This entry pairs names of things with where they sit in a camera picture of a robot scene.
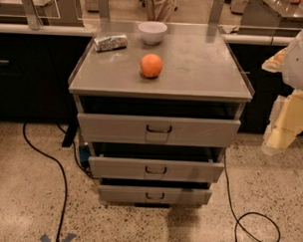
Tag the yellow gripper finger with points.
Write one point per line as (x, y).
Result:
(275, 63)
(285, 123)

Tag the white ceramic bowl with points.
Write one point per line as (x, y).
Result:
(152, 32)

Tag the silver snack bag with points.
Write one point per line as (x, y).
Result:
(104, 44)

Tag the blue power box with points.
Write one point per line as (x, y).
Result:
(84, 154)

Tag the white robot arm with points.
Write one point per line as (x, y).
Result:
(292, 72)

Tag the grey metal drawer cabinet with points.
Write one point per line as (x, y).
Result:
(200, 79)

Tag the grey top drawer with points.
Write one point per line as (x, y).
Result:
(147, 129)

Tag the dark left counter cabinet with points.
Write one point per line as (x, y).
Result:
(34, 73)

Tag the orange fruit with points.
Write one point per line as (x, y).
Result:
(151, 65)

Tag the white horizontal rail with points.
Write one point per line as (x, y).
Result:
(80, 31)

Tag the grey drawer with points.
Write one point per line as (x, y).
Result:
(153, 195)
(147, 129)
(145, 168)

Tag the grey bottom drawer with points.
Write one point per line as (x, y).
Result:
(153, 195)

